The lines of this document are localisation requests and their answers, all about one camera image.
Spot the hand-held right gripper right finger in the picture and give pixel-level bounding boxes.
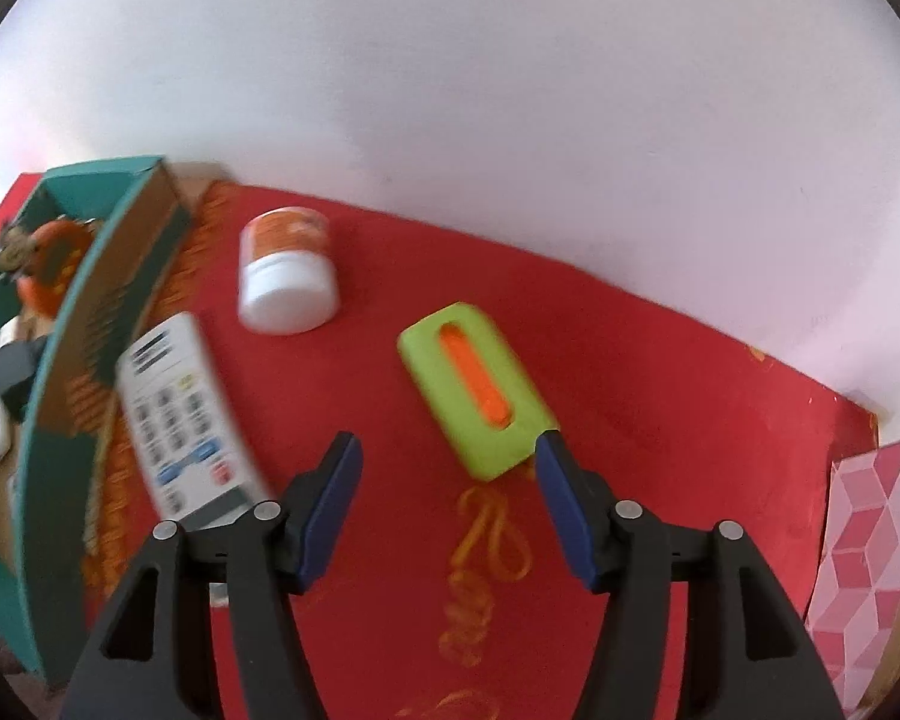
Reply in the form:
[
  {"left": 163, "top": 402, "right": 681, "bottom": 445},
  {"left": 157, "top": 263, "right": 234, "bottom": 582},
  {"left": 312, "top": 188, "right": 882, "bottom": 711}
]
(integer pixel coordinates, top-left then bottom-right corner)
[{"left": 534, "top": 430, "right": 847, "bottom": 720}]

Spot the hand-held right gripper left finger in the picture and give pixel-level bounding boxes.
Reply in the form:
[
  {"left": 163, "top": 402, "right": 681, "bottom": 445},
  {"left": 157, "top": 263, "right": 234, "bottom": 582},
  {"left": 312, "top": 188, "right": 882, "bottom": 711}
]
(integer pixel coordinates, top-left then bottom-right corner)
[{"left": 60, "top": 431, "right": 365, "bottom": 720}]

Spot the green case with orange slot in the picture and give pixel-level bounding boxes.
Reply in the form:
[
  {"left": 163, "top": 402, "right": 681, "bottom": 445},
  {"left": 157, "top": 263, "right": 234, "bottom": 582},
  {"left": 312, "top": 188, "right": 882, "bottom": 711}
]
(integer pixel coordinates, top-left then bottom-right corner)
[{"left": 397, "top": 302, "right": 561, "bottom": 482}]

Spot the teal cardboard box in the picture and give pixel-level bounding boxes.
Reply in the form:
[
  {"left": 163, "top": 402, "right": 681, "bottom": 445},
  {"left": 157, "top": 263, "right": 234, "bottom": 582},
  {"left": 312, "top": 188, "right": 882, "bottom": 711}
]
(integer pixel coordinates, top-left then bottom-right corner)
[{"left": 0, "top": 156, "right": 196, "bottom": 691}]

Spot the dark grey bird figurine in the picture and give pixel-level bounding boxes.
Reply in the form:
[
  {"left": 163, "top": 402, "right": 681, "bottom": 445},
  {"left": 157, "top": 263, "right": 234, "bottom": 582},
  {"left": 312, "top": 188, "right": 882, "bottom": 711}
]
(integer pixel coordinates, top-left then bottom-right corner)
[{"left": 0, "top": 334, "right": 50, "bottom": 410}]

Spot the red printed bedsheet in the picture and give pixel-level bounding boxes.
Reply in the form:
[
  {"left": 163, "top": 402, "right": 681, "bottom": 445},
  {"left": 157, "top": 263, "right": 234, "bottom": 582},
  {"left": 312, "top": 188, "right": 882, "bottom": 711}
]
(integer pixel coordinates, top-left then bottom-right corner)
[{"left": 0, "top": 172, "right": 882, "bottom": 720}]

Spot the white calculator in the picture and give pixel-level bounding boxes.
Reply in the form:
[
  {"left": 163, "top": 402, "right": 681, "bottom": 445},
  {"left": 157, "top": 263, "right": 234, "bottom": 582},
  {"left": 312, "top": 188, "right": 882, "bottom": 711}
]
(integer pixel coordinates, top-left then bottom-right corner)
[{"left": 115, "top": 313, "right": 267, "bottom": 530}]

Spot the white jar with orange label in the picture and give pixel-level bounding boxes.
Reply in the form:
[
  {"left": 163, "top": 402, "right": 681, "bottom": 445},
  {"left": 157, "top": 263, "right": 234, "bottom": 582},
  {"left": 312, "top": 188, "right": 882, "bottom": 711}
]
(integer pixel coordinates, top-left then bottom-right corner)
[{"left": 238, "top": 208, "right": 341, "bottom": 336}]

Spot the pink patterned board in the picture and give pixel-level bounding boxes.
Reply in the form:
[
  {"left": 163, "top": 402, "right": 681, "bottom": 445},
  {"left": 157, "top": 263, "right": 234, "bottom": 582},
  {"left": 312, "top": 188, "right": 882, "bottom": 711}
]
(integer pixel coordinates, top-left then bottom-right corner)
[{"left": 805, "top": 435, "right": 900, "bottom": 713}]

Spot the orange rectangular case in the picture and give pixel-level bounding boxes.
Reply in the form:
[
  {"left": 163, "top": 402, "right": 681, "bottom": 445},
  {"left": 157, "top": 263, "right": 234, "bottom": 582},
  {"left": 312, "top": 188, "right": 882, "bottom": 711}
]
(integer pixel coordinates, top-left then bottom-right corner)
[{"left": 19, "top": 219, "right": 95, "bottom": 316}]

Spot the bunch of keys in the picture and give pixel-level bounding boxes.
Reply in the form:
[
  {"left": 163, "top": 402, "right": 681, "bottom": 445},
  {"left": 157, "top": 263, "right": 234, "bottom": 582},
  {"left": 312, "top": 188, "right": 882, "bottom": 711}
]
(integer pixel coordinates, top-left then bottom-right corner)
[{"left": 0, "top": 221, "right": 42, "bottom": 278}]

